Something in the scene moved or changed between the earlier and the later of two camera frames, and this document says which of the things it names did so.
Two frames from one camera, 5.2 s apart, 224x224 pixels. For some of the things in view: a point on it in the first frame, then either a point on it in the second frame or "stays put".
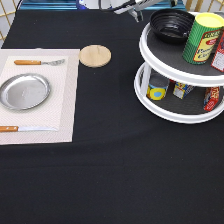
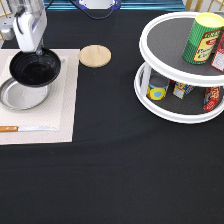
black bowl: [171, 25] → [35, 69]
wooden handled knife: [26, 128] stays put
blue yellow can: [157, 86] stays put
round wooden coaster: [94, 56] stays put
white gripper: [135, 5] → [29, 28]
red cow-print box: [211, 97] stays put
